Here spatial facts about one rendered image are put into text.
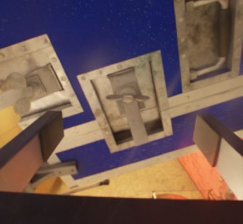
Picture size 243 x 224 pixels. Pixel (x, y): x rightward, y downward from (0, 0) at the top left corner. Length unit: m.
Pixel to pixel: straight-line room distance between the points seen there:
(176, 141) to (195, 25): 0.22
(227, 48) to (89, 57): 0.21
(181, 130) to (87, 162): 0.20
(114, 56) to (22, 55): 0.12
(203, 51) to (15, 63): 0.29
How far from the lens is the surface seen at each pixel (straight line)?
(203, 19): 0.31
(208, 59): 0.33
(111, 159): 0.38
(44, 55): 0.28
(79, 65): 0.26
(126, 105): 0.27
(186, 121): 0.36
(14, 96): 0.29
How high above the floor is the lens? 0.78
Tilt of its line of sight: 1 degrees up
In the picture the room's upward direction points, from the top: 107 degrees counter-clockwise
